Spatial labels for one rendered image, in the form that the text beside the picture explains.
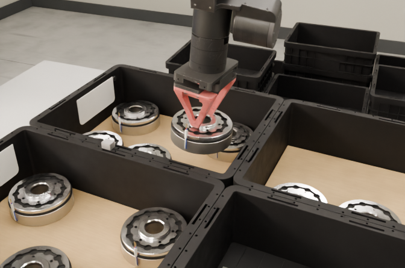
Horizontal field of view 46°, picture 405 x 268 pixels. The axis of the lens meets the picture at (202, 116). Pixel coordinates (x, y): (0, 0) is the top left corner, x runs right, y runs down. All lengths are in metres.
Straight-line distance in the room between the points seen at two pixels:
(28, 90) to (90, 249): 0.88
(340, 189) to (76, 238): 0.46
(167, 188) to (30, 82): 0.94
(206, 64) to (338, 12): 3.10
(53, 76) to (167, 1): 2.61
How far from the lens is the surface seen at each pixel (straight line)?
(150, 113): 1.03
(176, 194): 0.76
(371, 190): 0.91
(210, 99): 0.71
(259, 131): 0.83
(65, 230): 0.81
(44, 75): 1.66
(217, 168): 0.91
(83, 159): 0.83
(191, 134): 0.75
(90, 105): 1.02
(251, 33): 0.67
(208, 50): 0.70
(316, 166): 0.94
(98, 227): 0.80
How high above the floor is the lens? 1.37
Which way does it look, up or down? 30 degrees down
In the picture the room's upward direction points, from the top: straight up
